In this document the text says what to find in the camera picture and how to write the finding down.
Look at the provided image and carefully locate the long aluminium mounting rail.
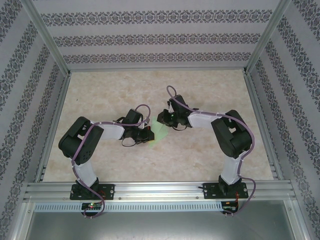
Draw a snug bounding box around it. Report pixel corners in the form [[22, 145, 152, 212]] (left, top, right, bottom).
[[23, 181, 298, 201]]

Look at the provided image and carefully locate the slotted grey cable duct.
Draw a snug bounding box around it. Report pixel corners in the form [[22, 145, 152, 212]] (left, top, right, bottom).
[[33, 201, 224, 212]]

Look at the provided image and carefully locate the aluminium frame post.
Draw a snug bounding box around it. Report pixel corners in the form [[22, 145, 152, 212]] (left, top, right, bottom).
[[242, 0, 293, 76], [19, 0, 72, 76]]

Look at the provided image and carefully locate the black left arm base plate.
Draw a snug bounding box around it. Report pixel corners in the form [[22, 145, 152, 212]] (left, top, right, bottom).
[[69, 183, 116, 201]]

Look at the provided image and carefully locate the light green paper sheet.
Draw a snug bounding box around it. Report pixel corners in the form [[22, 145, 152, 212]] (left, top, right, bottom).
[[147, 120, 169, 149]]

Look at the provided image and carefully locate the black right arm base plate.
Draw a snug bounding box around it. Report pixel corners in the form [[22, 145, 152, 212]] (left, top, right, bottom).
[[202, 182, 250, 200]]

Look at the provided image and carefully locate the small circuit board with pins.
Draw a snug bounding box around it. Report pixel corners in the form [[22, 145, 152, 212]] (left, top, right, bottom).
[[221, 200, 240, 214]]

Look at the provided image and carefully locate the small circuit board green light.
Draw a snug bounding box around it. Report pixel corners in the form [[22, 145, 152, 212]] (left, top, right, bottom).
[[81, 202, 103, 211]]

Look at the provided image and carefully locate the aluminium table side rail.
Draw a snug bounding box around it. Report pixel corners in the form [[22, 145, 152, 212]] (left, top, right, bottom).
[[242, 71, 286, 181], [33, 72, 73, 183]]

